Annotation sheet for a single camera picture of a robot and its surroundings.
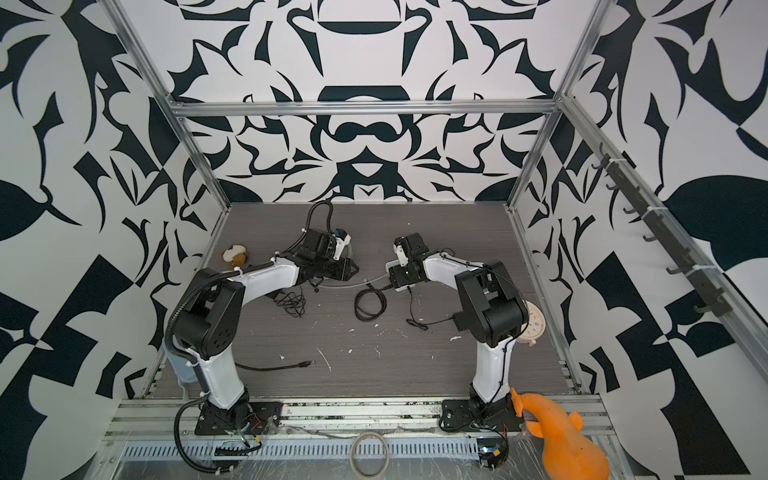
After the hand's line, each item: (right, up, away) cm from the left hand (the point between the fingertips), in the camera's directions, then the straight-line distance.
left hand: (356, 262), depth 94 cm
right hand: (+15, -4, +5) cm, 16 cm away
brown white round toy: (-41, +2, +8) cm, 42 cm away
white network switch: (+11, -1, +5) cm, 12 cm away
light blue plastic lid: (-43, -27, -16) cm, 53 cm away
